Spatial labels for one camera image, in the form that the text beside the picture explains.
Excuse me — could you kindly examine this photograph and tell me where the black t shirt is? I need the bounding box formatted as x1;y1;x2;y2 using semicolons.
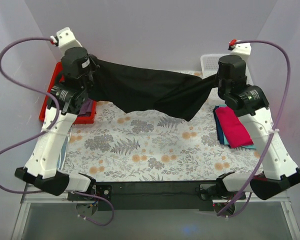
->
89;56;217;122

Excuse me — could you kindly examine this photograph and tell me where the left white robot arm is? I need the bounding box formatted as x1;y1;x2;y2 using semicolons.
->
14;46;97;200

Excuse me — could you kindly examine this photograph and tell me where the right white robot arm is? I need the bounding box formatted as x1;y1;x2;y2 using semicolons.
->
216;55;300;200

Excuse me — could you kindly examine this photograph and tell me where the red plastic bin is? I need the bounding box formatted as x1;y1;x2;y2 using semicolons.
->
38;61;98;125

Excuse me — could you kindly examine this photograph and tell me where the magenta folded t shirt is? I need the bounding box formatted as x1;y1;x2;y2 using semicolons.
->
214;106;254;149

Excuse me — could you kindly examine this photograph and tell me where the dark blue folded t shirt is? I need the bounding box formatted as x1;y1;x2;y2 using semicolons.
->
213;106;225;145

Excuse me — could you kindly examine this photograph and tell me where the purple crumpled t shirt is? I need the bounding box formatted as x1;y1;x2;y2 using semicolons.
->
78;99;96;117

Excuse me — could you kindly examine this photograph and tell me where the white perforated plastic basket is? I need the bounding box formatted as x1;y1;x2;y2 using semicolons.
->
200;53;226;106

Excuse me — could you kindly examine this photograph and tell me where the teal folded t shirt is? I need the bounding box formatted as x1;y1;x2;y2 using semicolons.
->
218;104;256;150

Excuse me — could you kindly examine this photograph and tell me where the light blue dotted cloth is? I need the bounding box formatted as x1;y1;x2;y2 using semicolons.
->
57;128;72;171

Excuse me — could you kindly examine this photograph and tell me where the floral patterned table mat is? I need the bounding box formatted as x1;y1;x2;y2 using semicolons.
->
61;100;260;182

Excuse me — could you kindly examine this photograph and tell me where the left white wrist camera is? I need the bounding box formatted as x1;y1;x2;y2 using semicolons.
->
50;27;82;55

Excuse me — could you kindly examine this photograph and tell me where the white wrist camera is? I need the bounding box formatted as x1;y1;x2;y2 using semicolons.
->
228;39;252;61
50;27;82;55

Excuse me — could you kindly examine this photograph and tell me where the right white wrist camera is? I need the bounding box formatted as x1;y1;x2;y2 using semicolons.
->
228;39;252;61

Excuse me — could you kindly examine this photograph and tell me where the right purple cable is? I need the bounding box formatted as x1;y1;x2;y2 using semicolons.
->
216;39;291;219

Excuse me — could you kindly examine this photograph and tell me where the purple cable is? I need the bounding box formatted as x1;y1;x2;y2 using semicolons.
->
0;36;115;226
216;39;291;219

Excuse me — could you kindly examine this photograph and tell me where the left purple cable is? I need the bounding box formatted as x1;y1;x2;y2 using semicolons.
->
0;36;115;226

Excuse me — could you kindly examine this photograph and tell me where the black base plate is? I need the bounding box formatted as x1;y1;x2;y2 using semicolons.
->
96;180;234;211

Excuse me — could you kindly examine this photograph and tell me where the aluminium mounting rail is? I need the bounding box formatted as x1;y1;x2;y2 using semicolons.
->
21;181;289;204

